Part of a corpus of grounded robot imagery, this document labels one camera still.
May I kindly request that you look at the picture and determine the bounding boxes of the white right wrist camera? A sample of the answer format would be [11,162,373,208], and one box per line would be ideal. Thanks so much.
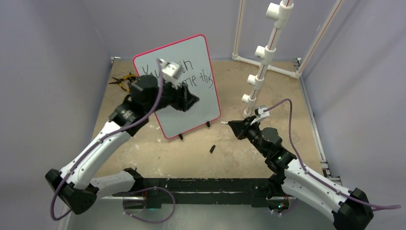
[250,105,270,125]

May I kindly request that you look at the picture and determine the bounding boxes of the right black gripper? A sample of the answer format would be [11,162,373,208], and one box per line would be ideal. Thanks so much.
[229,115,269,157]

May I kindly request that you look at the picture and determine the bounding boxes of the black marker cap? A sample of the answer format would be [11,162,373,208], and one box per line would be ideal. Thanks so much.
[209,145,216,153]

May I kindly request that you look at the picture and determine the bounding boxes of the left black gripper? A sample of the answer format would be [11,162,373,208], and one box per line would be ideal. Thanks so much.
[145,77,198,114]

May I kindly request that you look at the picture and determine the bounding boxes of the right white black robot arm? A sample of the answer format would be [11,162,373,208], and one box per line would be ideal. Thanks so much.
[227,117,374,230]

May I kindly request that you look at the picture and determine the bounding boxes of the yellow black pliers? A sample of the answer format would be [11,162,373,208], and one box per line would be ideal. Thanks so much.
[108,72,139,92]

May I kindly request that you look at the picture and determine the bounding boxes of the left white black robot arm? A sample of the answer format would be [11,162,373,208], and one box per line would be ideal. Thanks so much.
[45,75,199,220]

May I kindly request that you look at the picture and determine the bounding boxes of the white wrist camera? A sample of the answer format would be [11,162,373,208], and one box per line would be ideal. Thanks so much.
[250,105,270,125]
[157,58,183,89]

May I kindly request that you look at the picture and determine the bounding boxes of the pink framed whiteboard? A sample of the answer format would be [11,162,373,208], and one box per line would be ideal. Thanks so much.
[133,34,221,139]

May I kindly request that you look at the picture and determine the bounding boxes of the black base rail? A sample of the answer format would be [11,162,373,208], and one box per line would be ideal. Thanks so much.
[115,178,296,213]

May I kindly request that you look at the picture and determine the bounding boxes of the white PVC pipe frame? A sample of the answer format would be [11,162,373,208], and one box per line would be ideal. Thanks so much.
[232,0,343,117]

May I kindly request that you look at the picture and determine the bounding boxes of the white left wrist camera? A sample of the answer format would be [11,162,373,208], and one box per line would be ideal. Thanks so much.
[157,58,183,89]

